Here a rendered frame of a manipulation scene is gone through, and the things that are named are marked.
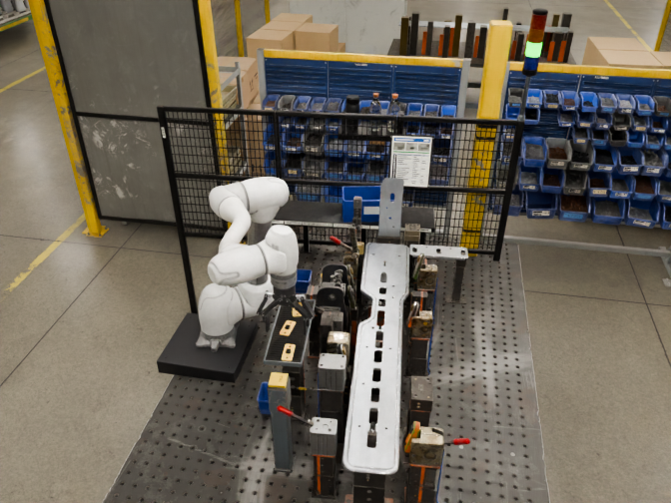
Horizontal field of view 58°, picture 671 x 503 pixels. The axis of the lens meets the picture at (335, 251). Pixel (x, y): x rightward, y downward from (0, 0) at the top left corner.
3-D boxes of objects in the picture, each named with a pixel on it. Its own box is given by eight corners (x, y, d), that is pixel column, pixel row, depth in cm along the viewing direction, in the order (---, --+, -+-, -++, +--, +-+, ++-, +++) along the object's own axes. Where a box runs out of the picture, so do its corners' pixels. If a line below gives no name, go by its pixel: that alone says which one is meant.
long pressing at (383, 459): (406, 476, 197) (406, 473, 196) (337, 470, 199) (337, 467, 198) (409, 246, 311) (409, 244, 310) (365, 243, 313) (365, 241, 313)
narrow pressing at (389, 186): (399, 238, 316) (403, 179, 297) (377, 236, 317) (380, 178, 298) (399, 237, 316) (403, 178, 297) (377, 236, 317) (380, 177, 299)
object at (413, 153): (428, 189, 330) (434, 135, 313) (387, 187, 332) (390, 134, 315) (428, 187, 331) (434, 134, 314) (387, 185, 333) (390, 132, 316)
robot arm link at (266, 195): (230, 302, 295) (272, 290, 305) (243, 326, 286) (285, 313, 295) (232, 173, 244) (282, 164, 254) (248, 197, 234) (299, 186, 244)
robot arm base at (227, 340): (194, 353, 278) (193, 343, 275) (202, 322, 296) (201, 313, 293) (234, 353, 278) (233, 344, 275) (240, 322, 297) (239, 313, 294)
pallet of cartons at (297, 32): (322, 140, 670) (321, 43, 612) (253, 133, 685) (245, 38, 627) (345, 103, 767) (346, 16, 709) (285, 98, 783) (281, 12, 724)
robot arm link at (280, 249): (290, 255, 206) (254, 266, 200) (288, 216, 197) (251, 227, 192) (305, 271, 198) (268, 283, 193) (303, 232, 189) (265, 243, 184)
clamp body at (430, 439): (440, 514, 218) (450, 448, 198) (398, 510, 219) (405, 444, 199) (439, 488, 227) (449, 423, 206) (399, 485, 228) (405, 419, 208)
